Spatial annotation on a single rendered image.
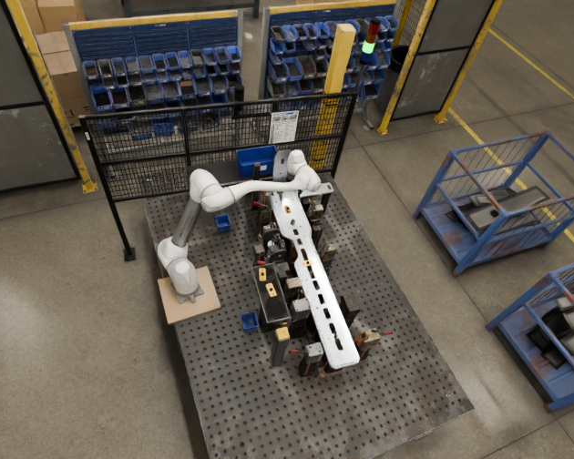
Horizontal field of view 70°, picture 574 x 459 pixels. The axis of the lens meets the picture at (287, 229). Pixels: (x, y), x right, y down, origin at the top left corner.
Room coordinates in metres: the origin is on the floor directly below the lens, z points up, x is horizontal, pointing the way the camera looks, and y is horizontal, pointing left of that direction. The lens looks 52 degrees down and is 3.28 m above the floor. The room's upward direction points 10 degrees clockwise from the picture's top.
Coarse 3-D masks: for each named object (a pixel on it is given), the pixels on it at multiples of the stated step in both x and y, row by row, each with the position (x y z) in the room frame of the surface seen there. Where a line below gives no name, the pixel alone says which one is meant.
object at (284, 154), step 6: (282, 150) 2.18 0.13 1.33; (288, 150) 2.20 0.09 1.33; (276, 156) 2.16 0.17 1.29; (282, 156) 2.18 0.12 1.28; (288, 156) 2.20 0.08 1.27; (276, 162) 2.16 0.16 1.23; (276, 168) 2.17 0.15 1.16; (282, 168) 2.19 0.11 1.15; (276, 174) 2.17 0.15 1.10; (282, 174) 2.19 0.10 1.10; (276, 180) 2.17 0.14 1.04; (282, 180) 2.19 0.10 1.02
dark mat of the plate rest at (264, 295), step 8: (256, 272) 1.27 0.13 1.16; (272, 272) 1.29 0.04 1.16; (256, 280) 1.22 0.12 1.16; (264, 280) 1.23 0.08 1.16; (272, 280) 1.24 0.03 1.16; (264, 288) 1.18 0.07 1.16; (280, 288) 1.20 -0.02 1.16; (264, 296) 1.13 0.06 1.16; (272, 296) 1.14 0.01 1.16; (280, 296) 1.15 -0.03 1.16; (264, 304) 1.08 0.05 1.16; (272, 304) 1.09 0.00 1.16; (280, 304) 1.09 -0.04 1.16; (272, 312) 1.04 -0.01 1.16; (280, 312) 1.04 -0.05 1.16; (288, 312) 1.05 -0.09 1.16; (272, 320) 0.99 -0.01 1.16
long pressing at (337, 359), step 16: (288, 192) 2.11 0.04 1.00; (272, 208) 1.93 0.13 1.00; (288, 224) 1.81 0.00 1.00; (304, 224) 1.83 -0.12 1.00; (304, 240) 1.69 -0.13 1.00; (304, 272) 1.43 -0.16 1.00; (320, 272) 1.46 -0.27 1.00; (304, 288) 1.32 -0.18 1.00; (320, 288) 1.34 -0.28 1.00; (320, 304) 1.23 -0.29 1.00; (336, 304) 1.25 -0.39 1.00; (320, 320) 1.12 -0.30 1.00; (336, 320) 1.14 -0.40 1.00; (320, 336) 1.02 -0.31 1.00; (336, 352) 0.94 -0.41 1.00; (352, 352) 0.95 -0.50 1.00; (336, 368) 0.85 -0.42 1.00
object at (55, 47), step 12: (36, 36) 3.91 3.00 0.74; (48, 36) 3.96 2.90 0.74; (60, 36) 4.00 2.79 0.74; (48, 48) 3.74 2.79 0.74; (60, 48) 3.78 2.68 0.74; (48, 60) 3.54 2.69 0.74; (60, 60) 3.58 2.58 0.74; (72, 60) 3.61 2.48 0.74; (60, 72) 3.39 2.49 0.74; (72, 72) 3.43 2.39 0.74; (84, 72) 3.50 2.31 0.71; (60, 84) 3.34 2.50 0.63; (72, 84) 3.40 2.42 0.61; (60, 96) 3.32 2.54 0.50; (72, 96) 3.38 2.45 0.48; (84, 96) 3.45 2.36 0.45; (72, 108) 3.36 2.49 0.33; (84, 108) 3.43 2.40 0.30; (72, 120) 3.34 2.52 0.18
